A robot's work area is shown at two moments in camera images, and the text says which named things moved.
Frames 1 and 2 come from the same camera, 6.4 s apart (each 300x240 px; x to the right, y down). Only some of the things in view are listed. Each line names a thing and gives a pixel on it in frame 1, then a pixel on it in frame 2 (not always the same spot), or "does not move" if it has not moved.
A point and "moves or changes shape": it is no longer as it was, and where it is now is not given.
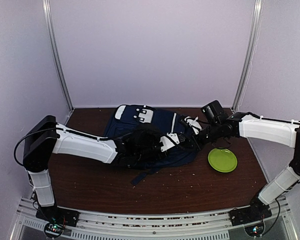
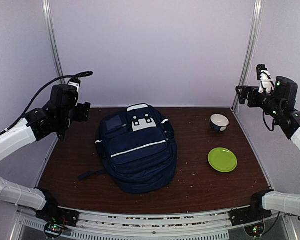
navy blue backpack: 125,117 moves or changes shape
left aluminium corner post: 47,9 does not move
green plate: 222,160 does not move
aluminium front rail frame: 154,224 does not move
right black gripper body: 215,134 to 253,102
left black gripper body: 146,153 to 82,115
